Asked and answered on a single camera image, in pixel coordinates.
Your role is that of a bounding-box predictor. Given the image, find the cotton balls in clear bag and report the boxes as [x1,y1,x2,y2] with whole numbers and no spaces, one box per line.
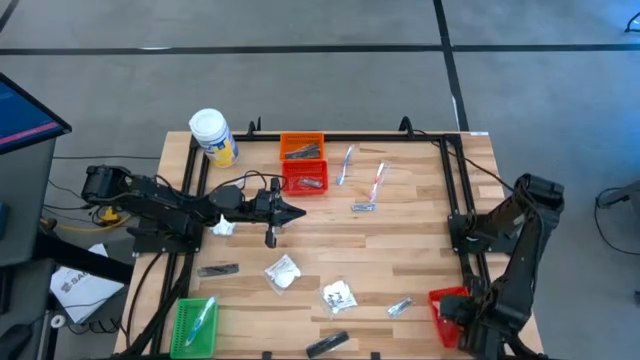
[208,214,237,237]

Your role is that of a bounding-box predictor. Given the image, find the yellow cable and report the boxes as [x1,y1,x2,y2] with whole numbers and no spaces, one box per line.
[39,204,134,234]

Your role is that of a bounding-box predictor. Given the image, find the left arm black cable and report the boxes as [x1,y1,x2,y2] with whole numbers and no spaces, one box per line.
[207,169,286,199]

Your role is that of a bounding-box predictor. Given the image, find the orange plastic basket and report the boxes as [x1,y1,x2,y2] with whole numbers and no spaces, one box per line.
[278,131,326,162]

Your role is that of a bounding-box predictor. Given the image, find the cotton swabs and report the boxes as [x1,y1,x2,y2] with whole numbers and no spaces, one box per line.
[318,278,359,320]

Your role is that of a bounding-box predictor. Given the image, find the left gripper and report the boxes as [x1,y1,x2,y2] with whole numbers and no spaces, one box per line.
[249,175,307,250]

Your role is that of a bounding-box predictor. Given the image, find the blue toothbrush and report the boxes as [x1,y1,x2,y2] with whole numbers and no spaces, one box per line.
[335,143,356,187]
[184,295,217,348]

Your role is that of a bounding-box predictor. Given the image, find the green plastic basket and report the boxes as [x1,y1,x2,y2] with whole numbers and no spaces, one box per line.
[169,297,220,360]

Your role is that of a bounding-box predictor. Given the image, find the red toothbrush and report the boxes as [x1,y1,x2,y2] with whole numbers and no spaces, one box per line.
[368,159,392,204]

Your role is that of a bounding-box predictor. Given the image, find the white papers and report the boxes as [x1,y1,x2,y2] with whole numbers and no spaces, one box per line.
[48,243,126,325]

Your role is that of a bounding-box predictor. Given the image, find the cotton pads in clear bag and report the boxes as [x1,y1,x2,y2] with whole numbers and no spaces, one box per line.
[263,253,303,296]

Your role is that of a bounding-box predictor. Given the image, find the Lysol wipes canister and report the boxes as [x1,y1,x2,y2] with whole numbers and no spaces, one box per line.
[188,107,240,169]

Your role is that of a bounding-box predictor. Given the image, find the black stand beam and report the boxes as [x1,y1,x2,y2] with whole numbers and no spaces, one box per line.
[32,232,135,285]

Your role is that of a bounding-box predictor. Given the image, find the grey cabinet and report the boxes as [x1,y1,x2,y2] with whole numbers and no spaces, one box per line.
[0,137,57,269]

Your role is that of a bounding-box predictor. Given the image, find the black aluminium table frame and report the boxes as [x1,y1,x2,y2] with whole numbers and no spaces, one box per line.
[113,115,546,360]

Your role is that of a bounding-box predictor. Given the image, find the red plastic basket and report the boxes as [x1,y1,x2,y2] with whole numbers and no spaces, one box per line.
[427,285,472,350]
[281,159,330,197]

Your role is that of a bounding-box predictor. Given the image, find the black floor cable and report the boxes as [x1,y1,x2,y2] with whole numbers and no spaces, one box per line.
[593,185,640,257]

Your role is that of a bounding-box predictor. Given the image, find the blue screen monitor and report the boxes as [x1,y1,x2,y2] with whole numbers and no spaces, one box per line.
[0,72,73,156]

